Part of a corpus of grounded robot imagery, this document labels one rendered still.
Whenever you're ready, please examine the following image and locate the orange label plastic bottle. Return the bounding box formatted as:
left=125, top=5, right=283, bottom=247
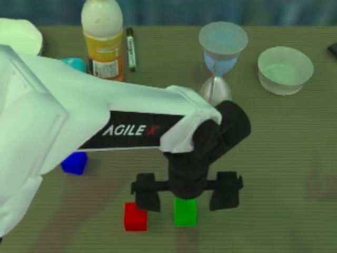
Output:
left=81, top=0, right=125, bottom=82

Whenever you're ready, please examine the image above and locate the green and white marker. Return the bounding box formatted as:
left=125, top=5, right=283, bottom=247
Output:
left=125, top=27, right=138, bottom=72

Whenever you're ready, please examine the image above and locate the blue sand hourglass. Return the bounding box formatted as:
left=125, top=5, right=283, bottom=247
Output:
left=197, top=21, right=249, bottom=105

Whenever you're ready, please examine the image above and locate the teal object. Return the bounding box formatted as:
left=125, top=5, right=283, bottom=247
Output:
left=61, top=56, right=87, bottom=73

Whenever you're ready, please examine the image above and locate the white bowl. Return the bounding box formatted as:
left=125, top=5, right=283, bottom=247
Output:
left=257, top=46, right=314, bottom=96

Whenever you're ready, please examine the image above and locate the red cube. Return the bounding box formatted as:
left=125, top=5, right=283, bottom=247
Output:
left=124, top=202, right=148, bottom=232

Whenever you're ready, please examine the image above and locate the green cube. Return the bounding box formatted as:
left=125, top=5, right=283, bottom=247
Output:
left=173, top=197, right=197, bottom=227

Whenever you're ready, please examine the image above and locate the blue cube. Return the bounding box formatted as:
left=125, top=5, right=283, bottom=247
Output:
left=60, top=152, right=88, bottom=175

